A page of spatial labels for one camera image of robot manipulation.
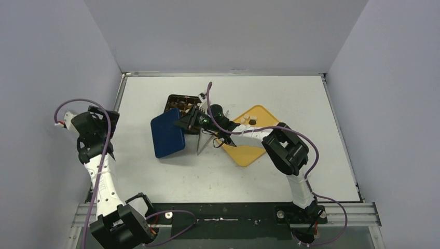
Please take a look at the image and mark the blue chocolate box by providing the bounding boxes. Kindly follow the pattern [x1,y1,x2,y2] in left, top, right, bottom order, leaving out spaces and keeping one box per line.
[163,94,202,117]

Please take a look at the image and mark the blue box lid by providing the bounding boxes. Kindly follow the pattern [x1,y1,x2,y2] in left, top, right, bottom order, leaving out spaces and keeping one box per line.
[150,108,186,159]

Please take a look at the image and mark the metal tongs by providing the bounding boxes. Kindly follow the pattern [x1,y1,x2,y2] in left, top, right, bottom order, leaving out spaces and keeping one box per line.
[196,131,216,156]

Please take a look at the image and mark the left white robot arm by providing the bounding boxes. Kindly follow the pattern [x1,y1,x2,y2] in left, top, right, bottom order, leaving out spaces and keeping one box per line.
[64,106,156,248]

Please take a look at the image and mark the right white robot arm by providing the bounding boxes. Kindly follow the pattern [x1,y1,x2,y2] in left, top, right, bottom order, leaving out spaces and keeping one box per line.
[174,104,322,222]

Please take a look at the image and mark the yellow plastic tray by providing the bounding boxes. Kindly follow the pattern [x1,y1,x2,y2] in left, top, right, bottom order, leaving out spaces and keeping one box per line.
[221,105,279,167]

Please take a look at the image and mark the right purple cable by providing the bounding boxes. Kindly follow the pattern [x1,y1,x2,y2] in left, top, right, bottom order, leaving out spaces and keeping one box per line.
[205,81,348,247]

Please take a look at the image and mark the purple cable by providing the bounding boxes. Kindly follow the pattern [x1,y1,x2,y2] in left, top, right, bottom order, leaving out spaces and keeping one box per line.
[53,99,197,249]
[205,81,348,247]

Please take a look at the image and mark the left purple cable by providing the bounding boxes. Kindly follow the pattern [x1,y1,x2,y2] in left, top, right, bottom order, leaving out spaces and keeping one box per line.
[53,99,197,249]

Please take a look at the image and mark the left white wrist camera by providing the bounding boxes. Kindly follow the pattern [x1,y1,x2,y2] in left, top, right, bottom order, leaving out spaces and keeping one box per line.
[54,110,78,133]

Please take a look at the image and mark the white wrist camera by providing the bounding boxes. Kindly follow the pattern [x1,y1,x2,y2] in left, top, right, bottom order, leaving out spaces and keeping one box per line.
[198,92,208,114]
[54,110,78,133]

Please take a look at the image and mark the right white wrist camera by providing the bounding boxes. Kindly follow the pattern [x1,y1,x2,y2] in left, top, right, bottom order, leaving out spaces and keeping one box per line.
[198,92,208,114]

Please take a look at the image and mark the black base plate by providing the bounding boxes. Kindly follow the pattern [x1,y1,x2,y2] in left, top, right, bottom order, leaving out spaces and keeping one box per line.
[145,202,328,240]

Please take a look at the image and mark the aluminium rail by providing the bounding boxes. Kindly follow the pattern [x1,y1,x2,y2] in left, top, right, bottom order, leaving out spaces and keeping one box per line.
[71,203,382,227]

